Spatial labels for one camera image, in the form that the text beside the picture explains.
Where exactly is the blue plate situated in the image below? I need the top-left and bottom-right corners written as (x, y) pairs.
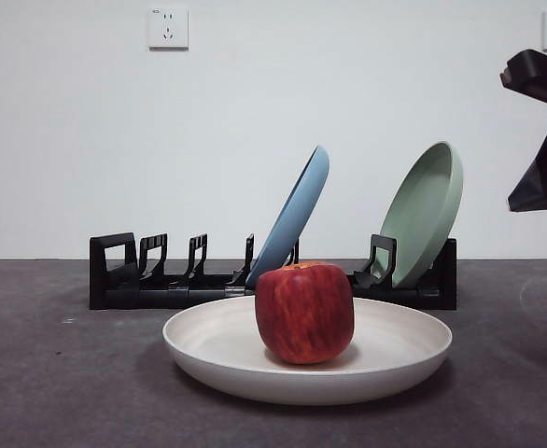
top-left (252, 144), bottom-right (330, 287)

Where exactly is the red apple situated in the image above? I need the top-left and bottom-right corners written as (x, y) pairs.
top-left (254, 260), bottom-right (355, 366)

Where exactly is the black plate rack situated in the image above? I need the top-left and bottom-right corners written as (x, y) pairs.
top-left (89, 231), bottom-right (458, 311)

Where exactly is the pale yellow cream plate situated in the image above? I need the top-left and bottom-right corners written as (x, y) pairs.
top-left (161, 294), bottom-right (454, 406)

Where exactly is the green plate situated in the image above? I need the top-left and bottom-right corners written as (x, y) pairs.
top-left (376, 140), bottom-right (465, 288)

